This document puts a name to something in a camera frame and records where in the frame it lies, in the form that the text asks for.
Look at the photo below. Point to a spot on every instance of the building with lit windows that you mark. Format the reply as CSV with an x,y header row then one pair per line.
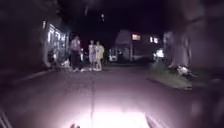
x,y
30,40

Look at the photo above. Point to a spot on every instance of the pale kerb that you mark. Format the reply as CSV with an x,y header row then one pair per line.
x,y
28,77

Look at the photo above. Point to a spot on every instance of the dark asphalt road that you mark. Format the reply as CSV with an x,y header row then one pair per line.
x,y
110,90

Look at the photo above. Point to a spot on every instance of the pale building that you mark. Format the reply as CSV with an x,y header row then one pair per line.
x,y
133,46

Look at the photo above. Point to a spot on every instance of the tree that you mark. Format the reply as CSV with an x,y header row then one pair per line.
x,y
190,36

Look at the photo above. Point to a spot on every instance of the robot's own part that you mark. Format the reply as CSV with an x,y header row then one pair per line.
x,y
74,126

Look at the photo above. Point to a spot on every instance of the person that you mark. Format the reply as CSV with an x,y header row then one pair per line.
x,y
75,53
99,55
92,55

